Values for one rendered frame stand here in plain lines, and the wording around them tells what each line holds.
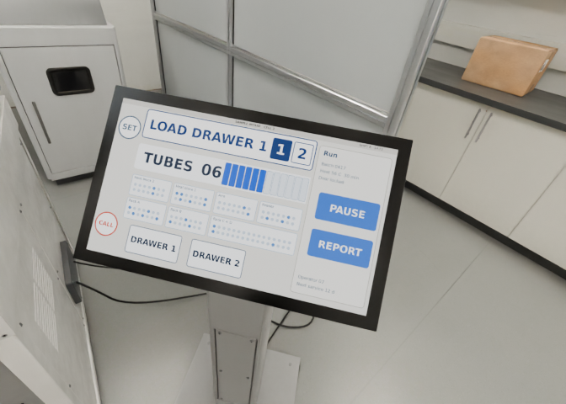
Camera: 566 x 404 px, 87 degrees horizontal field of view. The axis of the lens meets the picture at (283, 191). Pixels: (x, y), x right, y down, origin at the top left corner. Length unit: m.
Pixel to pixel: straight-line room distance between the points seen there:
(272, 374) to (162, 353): 0.49
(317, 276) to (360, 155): 0.21
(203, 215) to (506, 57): 2.31
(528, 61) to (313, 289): 2.24
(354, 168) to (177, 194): 0.30
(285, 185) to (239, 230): 0.11
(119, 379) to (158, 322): 0.26
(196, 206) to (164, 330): 1.15
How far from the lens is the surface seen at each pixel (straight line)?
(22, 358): 0.86
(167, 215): 0.53
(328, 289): 0.50
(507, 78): 2.56
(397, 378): 1.64
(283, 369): 1.47
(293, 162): 0.49
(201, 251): 0.52
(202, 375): 1.46
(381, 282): 0.51
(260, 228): 0.49
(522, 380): 1.98
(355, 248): 0.49
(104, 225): 0.59
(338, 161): 0.49
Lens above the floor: 1.39
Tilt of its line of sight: 37 degrees down
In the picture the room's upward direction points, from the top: 8 degrees clockwise
